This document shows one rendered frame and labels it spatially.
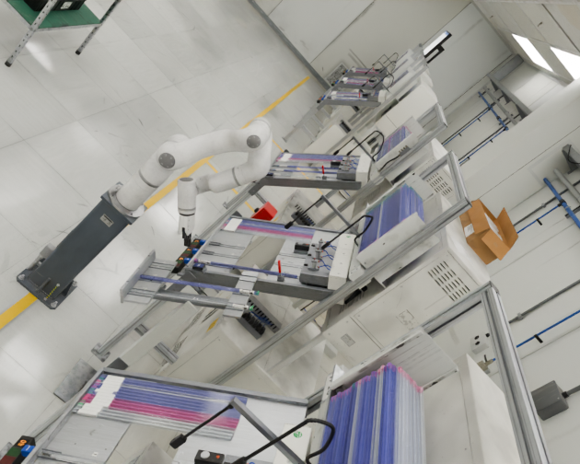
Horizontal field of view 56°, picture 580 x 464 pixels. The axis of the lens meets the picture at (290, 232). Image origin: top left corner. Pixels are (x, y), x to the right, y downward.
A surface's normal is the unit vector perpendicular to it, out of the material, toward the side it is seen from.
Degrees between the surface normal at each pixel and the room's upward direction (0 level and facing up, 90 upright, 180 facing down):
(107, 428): 45
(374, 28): 90
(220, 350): 90
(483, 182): 90
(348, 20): 90
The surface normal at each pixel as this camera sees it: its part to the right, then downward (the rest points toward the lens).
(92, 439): 0.03, -0.92
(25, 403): 0.71, -0.58
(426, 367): -0.19, 0.39
